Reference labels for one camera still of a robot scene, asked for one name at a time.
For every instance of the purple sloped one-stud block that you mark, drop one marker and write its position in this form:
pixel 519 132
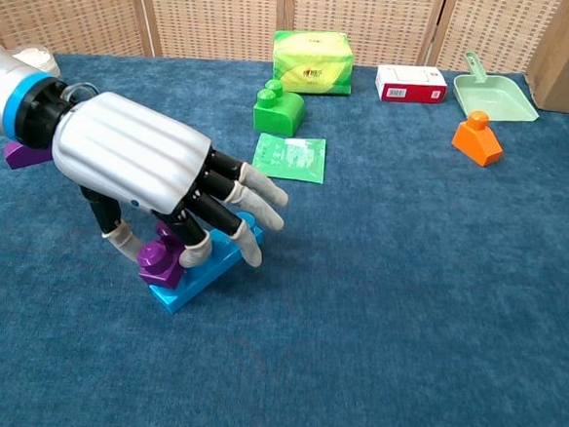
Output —
pixel 22 156

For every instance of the green yellow tissue pack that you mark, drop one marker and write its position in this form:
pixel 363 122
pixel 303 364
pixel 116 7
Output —
pixel 314 64

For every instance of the blue carpet table cover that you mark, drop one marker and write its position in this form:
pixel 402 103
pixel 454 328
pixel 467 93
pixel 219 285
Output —
pixel 353 350

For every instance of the red and white carton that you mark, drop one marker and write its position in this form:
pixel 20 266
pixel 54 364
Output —
pixel 410 85

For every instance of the long blue four-stud block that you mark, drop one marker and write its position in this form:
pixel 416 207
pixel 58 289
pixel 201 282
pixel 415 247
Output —
pixel 196 285

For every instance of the woven bamboo folding screen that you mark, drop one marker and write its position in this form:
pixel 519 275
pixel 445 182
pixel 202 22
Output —
pixel 206 12

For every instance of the small purple two-stud block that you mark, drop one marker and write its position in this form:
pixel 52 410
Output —
pixel 159 263

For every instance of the green curved two-stud block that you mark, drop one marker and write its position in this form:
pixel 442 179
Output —
pixel 276 117

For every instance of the green foil sachet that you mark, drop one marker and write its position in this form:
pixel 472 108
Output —
pixel 288 160

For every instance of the orange sloped one-stud block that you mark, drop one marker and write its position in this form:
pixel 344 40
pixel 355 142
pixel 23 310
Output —
pixel 475 144

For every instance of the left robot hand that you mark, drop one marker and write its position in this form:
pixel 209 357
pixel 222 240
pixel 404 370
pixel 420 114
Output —
pixel 123 148

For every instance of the clear jar with white lid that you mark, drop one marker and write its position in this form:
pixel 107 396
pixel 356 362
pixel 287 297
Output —
pixel 41 59

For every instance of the pale green dustpan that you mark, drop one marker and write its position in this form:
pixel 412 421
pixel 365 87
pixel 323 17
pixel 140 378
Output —
pixel 497 99

